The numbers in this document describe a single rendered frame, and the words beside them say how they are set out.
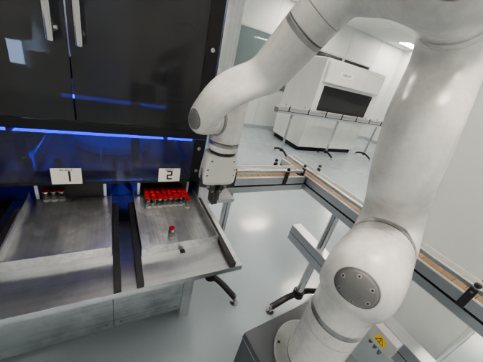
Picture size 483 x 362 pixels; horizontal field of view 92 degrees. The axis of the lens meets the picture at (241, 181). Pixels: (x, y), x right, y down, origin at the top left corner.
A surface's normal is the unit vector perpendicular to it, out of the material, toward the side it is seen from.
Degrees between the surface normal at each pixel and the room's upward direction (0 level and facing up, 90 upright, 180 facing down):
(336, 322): 94
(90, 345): 0
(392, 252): 16
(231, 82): 56
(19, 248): 0
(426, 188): 98
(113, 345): 0
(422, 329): 90
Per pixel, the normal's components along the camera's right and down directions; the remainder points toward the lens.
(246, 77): -0.04, -0.18
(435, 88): -0.30, -0.58
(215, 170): 0.35, 0.50
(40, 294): 0.21, -0.87
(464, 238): -0.88, 0.03
